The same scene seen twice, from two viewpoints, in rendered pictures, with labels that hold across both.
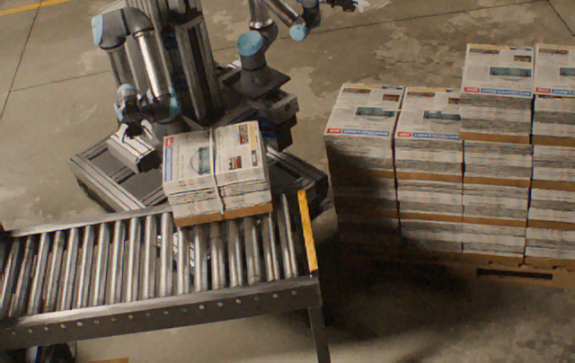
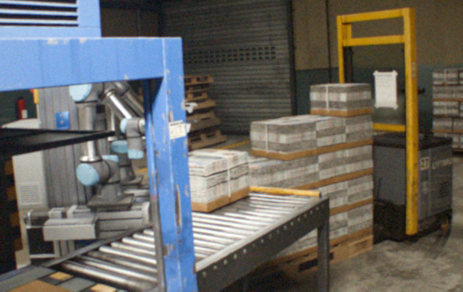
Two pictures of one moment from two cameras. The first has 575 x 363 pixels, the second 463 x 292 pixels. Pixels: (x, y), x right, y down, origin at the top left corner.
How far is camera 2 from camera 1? 2.93 m
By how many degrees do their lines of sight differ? 60
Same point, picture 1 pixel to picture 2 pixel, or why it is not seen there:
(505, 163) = (307, 173)
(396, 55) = not seen: hidden behind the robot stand
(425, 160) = (269, 182)
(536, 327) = (354, 274)
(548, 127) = (324, 139)
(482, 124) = (296, 146)
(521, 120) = (312, 139)
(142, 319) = (266, 243)
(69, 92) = not seen: outside the picture
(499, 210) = not seen: hidden behind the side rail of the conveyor
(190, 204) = (215, 187)
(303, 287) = (325, 199)
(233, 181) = (235, 164)
